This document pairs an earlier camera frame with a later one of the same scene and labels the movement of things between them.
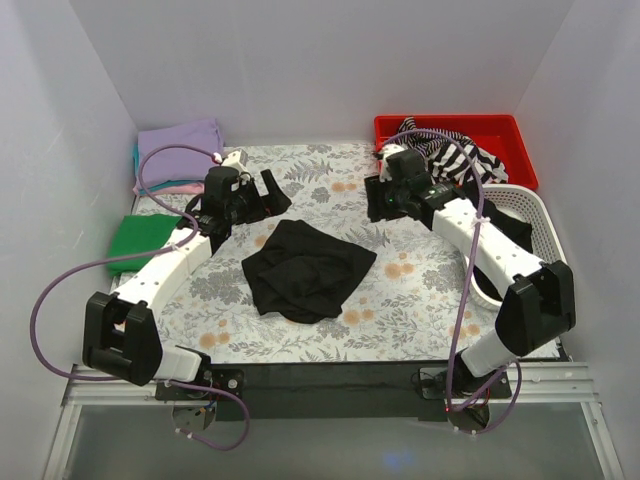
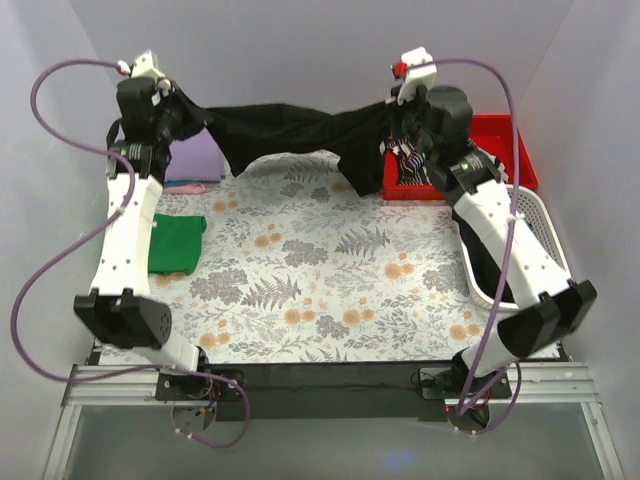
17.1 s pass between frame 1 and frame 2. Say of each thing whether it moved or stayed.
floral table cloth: stayed
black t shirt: moved
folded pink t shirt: stayed
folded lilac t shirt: stayed
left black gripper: moved
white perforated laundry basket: stayed
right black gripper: moved
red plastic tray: stayed
